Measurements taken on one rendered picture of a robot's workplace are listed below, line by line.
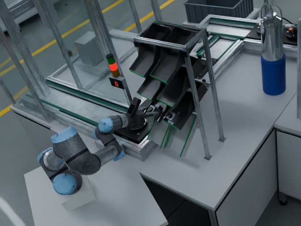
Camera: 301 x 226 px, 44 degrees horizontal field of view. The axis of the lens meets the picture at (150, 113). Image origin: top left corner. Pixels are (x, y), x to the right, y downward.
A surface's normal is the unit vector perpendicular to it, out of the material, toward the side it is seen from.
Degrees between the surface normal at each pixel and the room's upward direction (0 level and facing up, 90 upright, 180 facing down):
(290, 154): 90
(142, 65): 25
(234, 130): 0
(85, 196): 90
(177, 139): 45
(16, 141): 0
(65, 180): 54
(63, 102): 0
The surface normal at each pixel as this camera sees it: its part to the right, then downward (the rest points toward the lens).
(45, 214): -0.24, -0.75
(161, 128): -0.69, -0.13
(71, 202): 0.33, 0.55
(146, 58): -0.52, -0.44
